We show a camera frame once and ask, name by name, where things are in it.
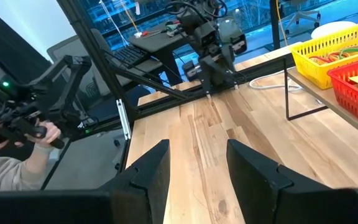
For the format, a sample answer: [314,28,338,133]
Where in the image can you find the white lamp cable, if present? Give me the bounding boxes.
[249,70,305,93]

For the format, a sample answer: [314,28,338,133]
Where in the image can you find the green rubber band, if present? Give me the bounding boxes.
[339,45,358,60]

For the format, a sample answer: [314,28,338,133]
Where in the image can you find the black power supply box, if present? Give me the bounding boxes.
[181,60,203,78]

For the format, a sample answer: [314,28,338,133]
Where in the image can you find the white mushroom lamp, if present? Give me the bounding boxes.
[310,21,357,40]

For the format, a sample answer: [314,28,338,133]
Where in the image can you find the yellow hanging cable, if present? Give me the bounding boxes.
[274,0,289,47]

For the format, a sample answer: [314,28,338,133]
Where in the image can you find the red plastic basket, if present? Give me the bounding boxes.
[327,55,358,133]

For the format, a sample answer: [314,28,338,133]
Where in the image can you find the wooden riser shelf black frame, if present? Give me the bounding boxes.
[283,57,358,144]

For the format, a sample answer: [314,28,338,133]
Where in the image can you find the red rubber band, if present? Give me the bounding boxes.
[308,55,332,65]

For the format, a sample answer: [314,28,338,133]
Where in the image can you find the silver aluminium extrusion post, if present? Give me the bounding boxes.
[116,98,132,141]

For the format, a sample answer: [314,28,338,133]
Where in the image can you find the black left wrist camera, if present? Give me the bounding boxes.
[194,21,219,47]

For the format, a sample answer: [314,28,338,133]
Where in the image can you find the yellow plastic basket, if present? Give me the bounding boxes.
[290,21,358,91]

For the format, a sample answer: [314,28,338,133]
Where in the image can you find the orange rubber band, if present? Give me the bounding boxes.
[327,51,345,62]

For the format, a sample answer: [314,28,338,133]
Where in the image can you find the black background desk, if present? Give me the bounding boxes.
[113,20,195,86]

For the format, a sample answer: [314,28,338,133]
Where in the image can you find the white office chair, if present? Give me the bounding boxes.
[283,0,322,35]

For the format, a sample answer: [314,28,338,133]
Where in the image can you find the black aluminium rig frame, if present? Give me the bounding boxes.
[40,0,295,190]

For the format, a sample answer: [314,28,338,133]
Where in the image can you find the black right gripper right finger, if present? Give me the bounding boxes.
[226,139,358,224]

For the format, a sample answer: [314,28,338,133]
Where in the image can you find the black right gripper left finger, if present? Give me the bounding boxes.
[0,139,171,224]

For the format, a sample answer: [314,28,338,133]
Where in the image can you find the black computer keyboard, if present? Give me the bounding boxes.
[113,44,149,68]

